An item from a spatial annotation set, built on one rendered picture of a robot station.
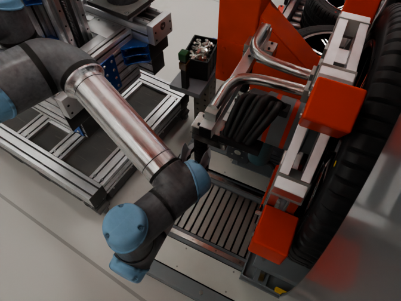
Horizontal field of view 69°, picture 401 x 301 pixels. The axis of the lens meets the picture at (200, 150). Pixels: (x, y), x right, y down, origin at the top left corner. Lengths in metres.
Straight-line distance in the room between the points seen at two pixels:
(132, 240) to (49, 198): 1.35
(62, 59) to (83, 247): 1.13
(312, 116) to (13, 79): 0.54
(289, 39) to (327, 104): 0.80
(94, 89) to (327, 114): 0.44
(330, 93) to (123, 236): 0.39
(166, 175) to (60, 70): 0.31
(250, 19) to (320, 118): 0.78
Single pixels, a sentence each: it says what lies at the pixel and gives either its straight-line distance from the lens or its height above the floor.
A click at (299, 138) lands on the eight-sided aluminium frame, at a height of 1.03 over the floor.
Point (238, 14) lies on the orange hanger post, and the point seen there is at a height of 0.86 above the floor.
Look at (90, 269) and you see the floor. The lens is 1.59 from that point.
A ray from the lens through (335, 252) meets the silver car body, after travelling 0.43.
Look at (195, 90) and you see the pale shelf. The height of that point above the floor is 0.45.
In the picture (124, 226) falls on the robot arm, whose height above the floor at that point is 1.01.
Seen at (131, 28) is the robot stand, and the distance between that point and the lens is 1.41.
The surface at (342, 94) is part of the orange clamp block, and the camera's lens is 0.50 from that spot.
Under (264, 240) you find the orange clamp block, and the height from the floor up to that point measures 0.88.
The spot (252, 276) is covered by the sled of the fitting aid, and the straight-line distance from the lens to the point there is 1.37.
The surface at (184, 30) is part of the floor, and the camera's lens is 2.73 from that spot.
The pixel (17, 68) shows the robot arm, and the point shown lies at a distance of 0.67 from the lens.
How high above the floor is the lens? 1.47
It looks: 55 degrees down
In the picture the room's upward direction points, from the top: straight up
